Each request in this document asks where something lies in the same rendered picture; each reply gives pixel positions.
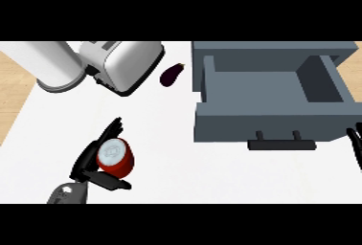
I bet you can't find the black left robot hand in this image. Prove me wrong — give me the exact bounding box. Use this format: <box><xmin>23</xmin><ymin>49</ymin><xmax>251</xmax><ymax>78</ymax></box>
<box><xmin>68</xmin><ymin>117</ymin><xmax>133</xmax><ymax>191</ymax></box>

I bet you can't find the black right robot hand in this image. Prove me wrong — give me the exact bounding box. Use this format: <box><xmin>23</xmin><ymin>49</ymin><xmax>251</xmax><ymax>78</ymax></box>
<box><xmin>346</xmin><ymin>122</ymin><xmax>362</xmax><ymax>171</ymax></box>

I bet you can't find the red can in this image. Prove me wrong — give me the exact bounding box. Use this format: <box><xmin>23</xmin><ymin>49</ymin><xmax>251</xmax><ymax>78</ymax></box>
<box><xmin>94</xmin><ymin>137</ymin><xmax>136</xmax><ymax>180</ymax></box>

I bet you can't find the grey-blue open drawer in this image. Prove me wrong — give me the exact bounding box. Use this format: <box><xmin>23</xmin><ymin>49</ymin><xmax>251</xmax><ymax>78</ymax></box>
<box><xmin>192</xmin><ymin>55</ymin><xmax>362</xmax><ymax>144</ymax></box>

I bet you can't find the white toaster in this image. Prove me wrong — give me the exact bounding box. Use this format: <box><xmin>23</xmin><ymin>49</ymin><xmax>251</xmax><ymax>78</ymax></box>
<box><xmin>78</xmin><ymin>41</ymin><xmax>167</xmax><ymax>98</ymax></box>

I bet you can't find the white cylindrical appliance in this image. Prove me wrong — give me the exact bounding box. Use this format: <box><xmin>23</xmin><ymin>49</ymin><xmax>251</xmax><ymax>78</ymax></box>
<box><xmin>0</xmin><ymin>41</ymin><xmax>88</xmax><ymax>94</ymax></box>

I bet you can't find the dark purple eggplant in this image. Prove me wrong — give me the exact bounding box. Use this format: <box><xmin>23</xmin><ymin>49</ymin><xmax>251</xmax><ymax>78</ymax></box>
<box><xmin>158</xmin><ymin>62</ymin><xmax>186</xmax><ymax>88</ymax></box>

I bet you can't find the grey-blue cabinet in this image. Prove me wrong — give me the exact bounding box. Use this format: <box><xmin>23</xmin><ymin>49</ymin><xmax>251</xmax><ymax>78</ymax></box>
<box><xmin>189</xmin><ymin>41</ymin><xmax>360</xmax><ymax>94</ymax></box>

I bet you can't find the black drawer handle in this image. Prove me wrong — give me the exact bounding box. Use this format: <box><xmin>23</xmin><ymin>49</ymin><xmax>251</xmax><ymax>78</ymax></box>
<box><xmin>247</xmin><ymin>129</ymin><xmax>317</xmax><ymax>151</ymax></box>

